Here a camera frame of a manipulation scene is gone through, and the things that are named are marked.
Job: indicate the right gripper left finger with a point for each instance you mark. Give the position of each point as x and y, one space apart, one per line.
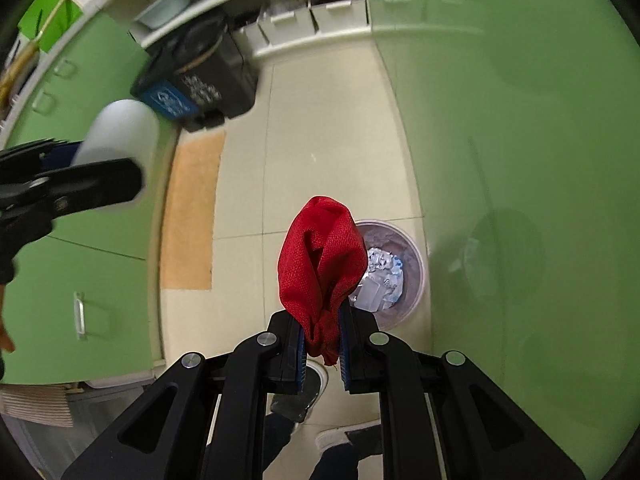
203 418

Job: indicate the white storage drawer box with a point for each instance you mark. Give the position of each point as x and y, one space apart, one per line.
287 27
338 16

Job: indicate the white ribbed plastic box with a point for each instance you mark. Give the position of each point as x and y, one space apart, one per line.
371 295

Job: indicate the person's dark trouser leg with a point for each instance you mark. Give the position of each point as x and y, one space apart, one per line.
340 462

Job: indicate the pink round trash bin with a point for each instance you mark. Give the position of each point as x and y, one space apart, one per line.
384 235

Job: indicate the person's left hand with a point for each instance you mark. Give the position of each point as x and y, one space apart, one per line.
6 342

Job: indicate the light blue basin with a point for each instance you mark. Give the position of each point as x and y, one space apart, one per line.
161 12

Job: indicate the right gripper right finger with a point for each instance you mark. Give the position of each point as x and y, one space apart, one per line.
441 416

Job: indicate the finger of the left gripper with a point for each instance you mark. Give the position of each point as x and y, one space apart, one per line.
45 154
86 187

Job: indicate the orange floor mat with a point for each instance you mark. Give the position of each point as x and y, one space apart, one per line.
186 250

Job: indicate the large plastic wrapper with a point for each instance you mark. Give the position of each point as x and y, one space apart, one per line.
387 268

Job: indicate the red mesh cloth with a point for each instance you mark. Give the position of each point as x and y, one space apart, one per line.
321 262

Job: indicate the white cabinet door handle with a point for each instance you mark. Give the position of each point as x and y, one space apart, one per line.
79 316

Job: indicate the white foam cylinder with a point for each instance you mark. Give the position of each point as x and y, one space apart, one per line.
123 129

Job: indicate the black floor waste bin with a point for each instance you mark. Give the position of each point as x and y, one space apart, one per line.
197 75

